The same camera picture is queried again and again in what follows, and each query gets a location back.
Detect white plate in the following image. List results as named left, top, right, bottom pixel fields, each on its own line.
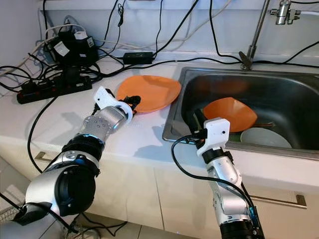
left=239, top=128, right=287, bottom=148

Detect chrome faucet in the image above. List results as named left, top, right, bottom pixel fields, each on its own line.
left=239, top=0, right=270, bottom=70

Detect orange plastic plate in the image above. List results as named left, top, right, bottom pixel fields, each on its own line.
left=116, top=75, right=181, bottom=114

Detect black power adapter pile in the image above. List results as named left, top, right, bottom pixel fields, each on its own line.
left=47, top=30, right=100, bottom=71

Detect black power strip cord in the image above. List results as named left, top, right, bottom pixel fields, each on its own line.
left=27, top=95, right=65, bottom=176

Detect stainless steel sink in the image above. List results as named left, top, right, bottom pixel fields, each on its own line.
left=162, top=67, right=319, bottom=156

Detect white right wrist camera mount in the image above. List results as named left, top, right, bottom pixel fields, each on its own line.
left=197, top=118, right=231, bottom=156

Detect chrome water filter tap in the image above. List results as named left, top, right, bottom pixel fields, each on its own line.
left=269, top=0, right=302, bottom=25

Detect small black adapter brick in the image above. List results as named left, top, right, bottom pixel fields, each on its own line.
left=123, top=51, right=155, bottom=64

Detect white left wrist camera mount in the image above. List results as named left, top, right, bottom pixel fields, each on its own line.
left=94, top=86, right=134, bottom=123

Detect black power strip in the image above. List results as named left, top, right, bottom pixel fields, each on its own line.
left=16, top=76, right=93, bottom=104

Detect orange plastic bowl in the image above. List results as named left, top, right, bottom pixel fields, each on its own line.
left=203, top=97, right=259, bottom=133

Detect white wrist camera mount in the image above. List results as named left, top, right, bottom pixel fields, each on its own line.
left=94, top=86, right=134, bottom=123
left=197, top=118, right=231, bottom=156

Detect metal cabinet handle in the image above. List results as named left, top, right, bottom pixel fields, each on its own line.
left=249, top=194, right=307, bottom=209
left=32, top=152, right=68, bottom=168

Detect brown chopsticks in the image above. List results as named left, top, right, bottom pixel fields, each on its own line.
left=254, top=122, right=278, bottom=129

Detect black knotted wall cable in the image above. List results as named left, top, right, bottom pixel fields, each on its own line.
left=105, top=0, right=125, bottom=48

